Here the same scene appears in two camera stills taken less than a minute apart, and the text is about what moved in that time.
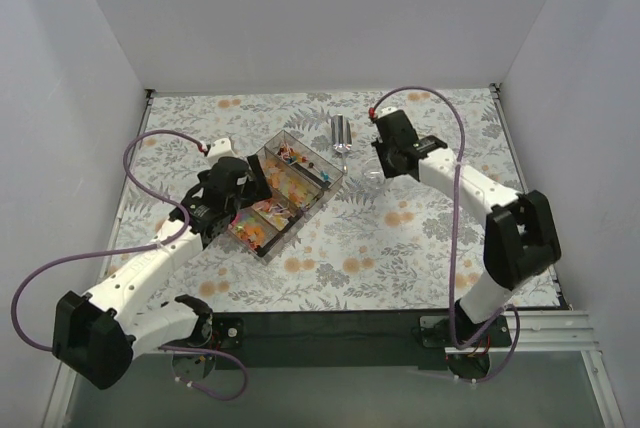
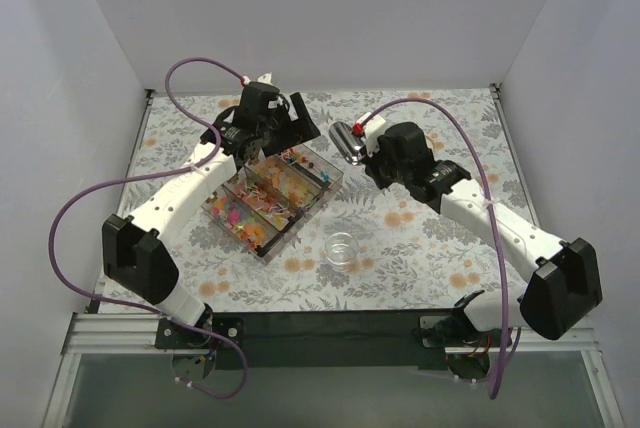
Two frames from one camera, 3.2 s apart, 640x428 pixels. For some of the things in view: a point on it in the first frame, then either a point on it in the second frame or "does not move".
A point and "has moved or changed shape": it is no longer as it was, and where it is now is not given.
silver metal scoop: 341,137 has moved or changed shape
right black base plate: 434,331 does not move
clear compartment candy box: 300,179 does not move
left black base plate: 215,332 does not move
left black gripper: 248,180 -> 282,124
